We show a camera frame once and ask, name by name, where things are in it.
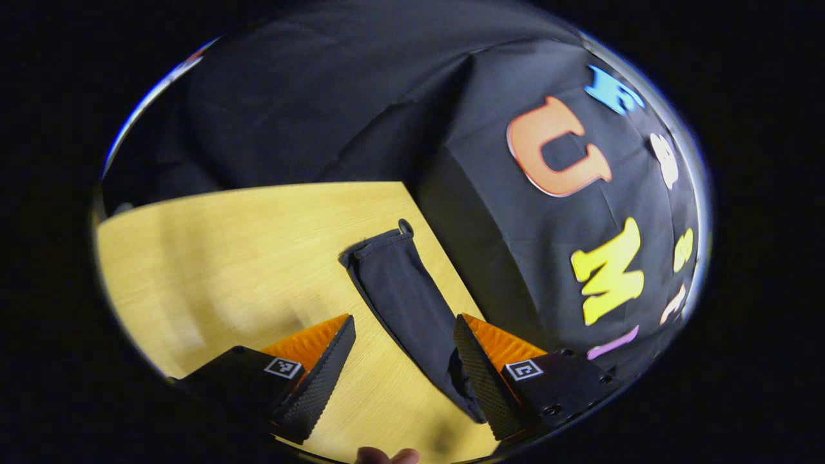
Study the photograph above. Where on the black backdrop cloth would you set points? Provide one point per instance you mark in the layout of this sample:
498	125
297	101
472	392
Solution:
322	96

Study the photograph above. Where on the black jeans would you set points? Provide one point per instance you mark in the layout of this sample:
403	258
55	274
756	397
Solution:
403	290

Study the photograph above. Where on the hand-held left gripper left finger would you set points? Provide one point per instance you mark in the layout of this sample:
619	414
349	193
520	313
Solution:
322	383

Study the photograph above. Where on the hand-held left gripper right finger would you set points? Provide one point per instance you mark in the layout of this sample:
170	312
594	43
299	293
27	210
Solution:
483	377

